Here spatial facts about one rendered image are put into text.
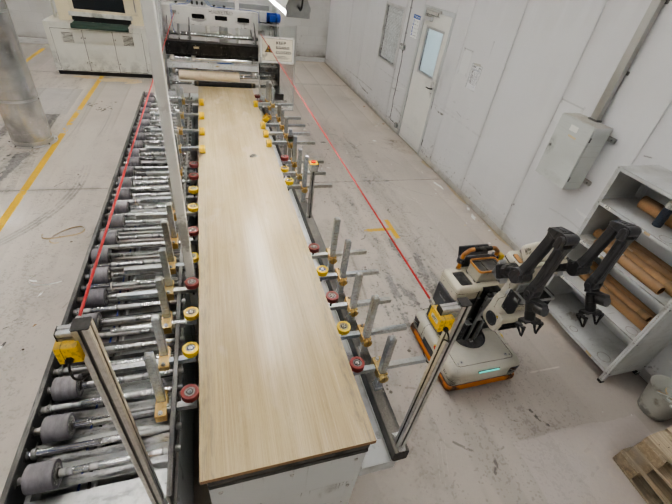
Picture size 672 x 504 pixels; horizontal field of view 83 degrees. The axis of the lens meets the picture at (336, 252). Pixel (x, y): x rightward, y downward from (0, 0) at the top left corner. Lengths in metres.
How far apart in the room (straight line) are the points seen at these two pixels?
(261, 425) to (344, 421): 0.37
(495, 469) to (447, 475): 0.35
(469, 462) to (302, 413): 1.49
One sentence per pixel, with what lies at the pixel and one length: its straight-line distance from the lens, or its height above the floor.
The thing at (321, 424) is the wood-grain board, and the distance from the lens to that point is 1.87.
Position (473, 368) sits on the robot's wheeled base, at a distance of 3.11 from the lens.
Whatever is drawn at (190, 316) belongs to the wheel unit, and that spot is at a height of 0.91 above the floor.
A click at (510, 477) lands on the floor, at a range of 3.12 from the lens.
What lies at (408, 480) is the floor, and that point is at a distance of 2.85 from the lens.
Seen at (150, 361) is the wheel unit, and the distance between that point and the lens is 1.82.
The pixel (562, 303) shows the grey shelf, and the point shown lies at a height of 0.14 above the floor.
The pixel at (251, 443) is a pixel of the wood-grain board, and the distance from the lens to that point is 1.83.
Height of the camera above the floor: 2.55
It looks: 38 degrees down
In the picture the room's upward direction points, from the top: 8 degrees clockwise
